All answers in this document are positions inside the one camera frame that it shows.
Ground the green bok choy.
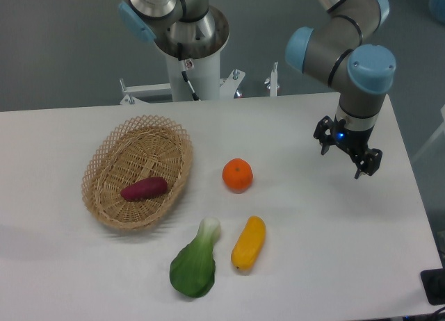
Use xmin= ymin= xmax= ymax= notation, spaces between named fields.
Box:
xmin=169 ymin=217 xmax=221 ymax=298

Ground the black white cable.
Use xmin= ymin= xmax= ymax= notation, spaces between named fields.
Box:
xmin=177 ymin=42 xmax=202 ymax=102

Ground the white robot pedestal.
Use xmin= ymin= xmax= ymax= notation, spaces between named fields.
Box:
xmin=152 ymin=6 xmax=231 ymax=102

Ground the orange tangerine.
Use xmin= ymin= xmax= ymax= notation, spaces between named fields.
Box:
xmin=222 ymin=158 xmax=254 ymax=192

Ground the yellow corn cob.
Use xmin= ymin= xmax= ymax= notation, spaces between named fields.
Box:
xmin=231 ymin=216 xmax=266 ymax=272

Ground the woven wicker basket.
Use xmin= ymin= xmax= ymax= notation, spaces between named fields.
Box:
xmin=81 ymin=115 xmax=193 ymax=231

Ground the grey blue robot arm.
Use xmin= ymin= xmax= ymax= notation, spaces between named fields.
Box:
xmin=118 ymin=0 xmax=396 ymax=176

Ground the white mounting frame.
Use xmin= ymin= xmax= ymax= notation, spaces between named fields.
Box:
xmin=119 ymin=61 xmax=280 ymax=105

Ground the black device at table edge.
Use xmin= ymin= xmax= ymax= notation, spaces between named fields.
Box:
xmin=420 ymin=268 xmax=444 ymax=306

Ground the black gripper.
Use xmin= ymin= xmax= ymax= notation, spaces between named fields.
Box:
xmin=314 ymin=115 xmax=382 ymax=179

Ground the purple sweet potato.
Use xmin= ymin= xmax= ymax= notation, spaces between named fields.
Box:
xmin=120 ymin=176 xmax=168 ymax=201

